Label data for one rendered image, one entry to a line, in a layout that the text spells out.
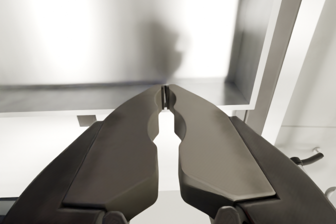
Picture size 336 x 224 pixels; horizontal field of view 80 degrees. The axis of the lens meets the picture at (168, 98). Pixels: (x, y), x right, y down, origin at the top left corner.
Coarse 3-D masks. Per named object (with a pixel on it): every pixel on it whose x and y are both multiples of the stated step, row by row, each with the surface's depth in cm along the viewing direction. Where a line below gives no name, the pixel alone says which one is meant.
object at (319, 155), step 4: (316, 148) 146; (320, 148) 147; (316, 152) 148; (320, 152) 144; (312, 156) 141; (316, 156) 140; (320, 156) 141; (292, 160) 137; (296, 160) 135; (300, 160) 136; (304, 160) 137; (308, 160) 138; (312, 160) 138; (316, 160) 140; (304, 164) 137; (308, 164) 138
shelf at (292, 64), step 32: (320, 0) 14; (288, 64) 16; (288, 96) 18; (0, 128) 18; (32, 128) 18; (64, 128) 18; (160, 128) 19; (0, 160) 20; (32, 160) 21; (160, 160) 21; (0, 192) 23
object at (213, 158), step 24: (168, 96) 12; (192, 96) 11; (192, 120) 9; (216, 120) 9; (192, 144) 8; (216, 144) 8; (240, 144) 8; (192, 168) 7; (216, 168) 7; (240, 168) 7; (192, 192) 7; (216, 192) 6; (240, 192) 6; (264, 192) 6
